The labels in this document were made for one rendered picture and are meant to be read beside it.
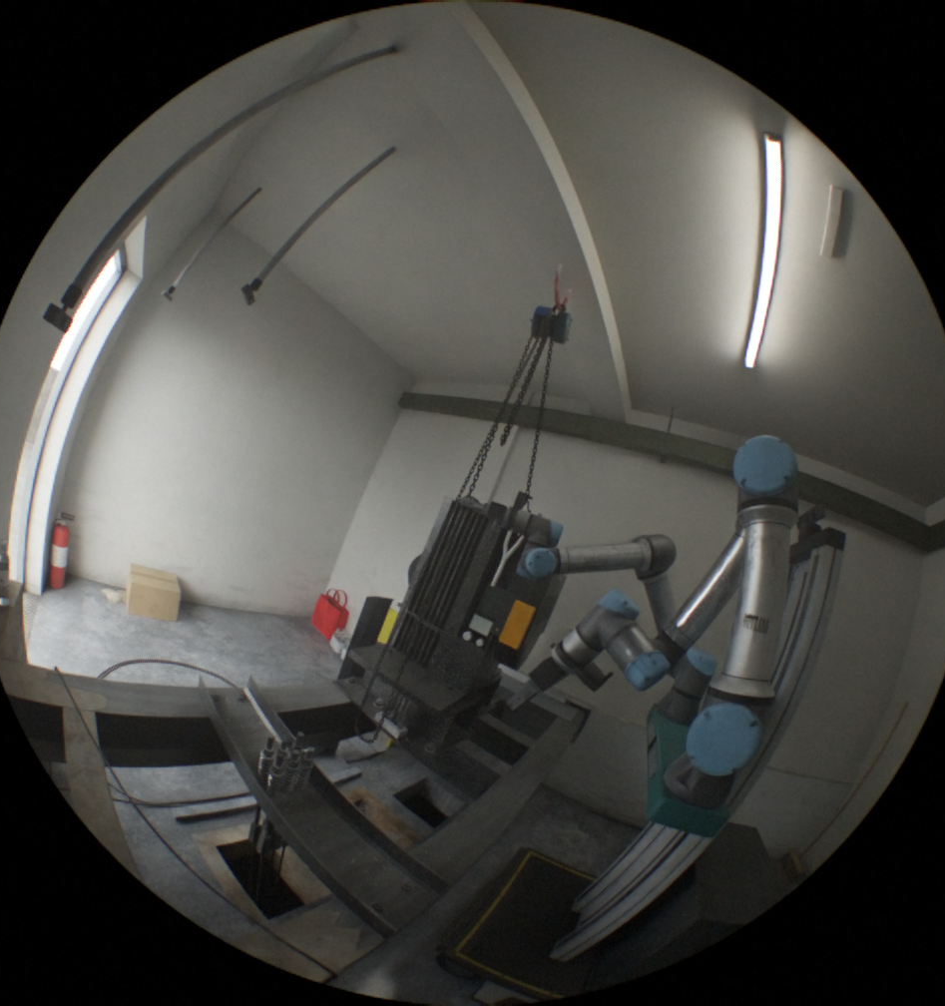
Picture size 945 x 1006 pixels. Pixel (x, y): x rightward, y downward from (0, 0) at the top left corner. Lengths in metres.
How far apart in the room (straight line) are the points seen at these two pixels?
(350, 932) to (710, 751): 0.74
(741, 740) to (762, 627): 0.16
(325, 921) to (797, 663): 1.09
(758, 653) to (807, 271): 1.48
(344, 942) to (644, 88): 2.23
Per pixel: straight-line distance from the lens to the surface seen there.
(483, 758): 1.50
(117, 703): 1.18
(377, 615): 1.70
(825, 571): 0.89
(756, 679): 0.56
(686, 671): 1.17
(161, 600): 2.82
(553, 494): 2.61
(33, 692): 1.19
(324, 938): 0.86
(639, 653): 0.61
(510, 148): 1.40
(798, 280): 1.74
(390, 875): 0.97
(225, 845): 1.69
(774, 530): 0.58
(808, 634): 0.87
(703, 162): 1.48
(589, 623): 0.66
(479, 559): 1.35
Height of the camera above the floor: 1.48
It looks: 6 degrees up
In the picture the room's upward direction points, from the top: 22 degrees clockwise
